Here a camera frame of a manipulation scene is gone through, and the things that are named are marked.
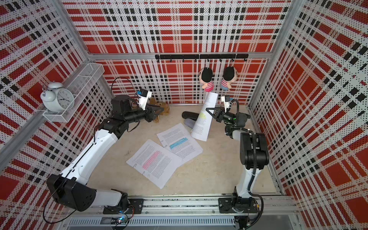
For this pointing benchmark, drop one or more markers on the black glasses case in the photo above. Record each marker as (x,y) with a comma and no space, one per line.
(190,115)

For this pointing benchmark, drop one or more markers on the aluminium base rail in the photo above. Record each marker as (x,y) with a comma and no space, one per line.
(189,211)

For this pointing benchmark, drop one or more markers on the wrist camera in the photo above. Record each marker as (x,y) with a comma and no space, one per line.
(227,102)
(143,96)

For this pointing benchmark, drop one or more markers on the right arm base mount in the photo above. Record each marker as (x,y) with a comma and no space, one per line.
(237,205)

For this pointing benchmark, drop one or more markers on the white wire shelf basket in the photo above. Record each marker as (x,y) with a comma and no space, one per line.
(80,85)

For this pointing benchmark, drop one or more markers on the blue striped plush doll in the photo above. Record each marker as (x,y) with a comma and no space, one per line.
(229,76)

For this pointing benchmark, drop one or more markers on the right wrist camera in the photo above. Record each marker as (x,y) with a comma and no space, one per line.
(227,102)

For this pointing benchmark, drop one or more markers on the pink highlighted paper document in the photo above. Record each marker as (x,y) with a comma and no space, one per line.
(155,163)

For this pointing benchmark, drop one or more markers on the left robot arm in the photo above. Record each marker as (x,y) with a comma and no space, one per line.
(69,187)

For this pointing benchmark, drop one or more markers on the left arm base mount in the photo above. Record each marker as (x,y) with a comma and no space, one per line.
(127,206)

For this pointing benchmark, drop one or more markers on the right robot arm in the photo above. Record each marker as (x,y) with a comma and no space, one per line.
(254,155)

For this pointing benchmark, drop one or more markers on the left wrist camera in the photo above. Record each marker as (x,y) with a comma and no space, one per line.
(143,96)

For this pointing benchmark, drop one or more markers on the grey glasses case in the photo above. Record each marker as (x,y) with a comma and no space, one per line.
(189,122)

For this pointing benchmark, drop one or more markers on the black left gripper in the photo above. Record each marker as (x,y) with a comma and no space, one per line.
(150,112)

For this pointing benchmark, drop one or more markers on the yellow highlighted paper document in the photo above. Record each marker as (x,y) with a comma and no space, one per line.
(201,128)

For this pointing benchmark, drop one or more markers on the pink striped plush doll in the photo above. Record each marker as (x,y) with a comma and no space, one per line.
(205,77)

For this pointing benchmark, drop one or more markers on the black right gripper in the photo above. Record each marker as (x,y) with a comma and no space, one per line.
(219,115)

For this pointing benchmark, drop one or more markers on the blue highlighted paper document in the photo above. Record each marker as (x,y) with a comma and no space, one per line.
(180,142)

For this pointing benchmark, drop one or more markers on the white alarm clock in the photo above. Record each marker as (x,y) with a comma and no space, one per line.
(56,98)

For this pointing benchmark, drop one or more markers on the black wall hook rail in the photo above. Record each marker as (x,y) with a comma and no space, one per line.
(201,56)

